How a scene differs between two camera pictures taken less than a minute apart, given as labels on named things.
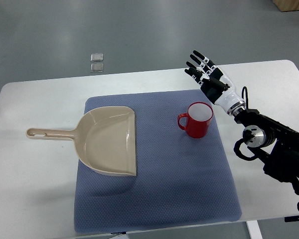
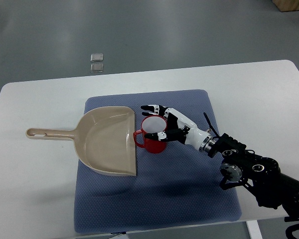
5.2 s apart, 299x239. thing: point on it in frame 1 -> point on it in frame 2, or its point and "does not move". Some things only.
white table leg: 254,229 does not move
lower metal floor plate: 96,67 does not move
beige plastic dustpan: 105,139 does not move
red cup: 198,118 -> 151,124
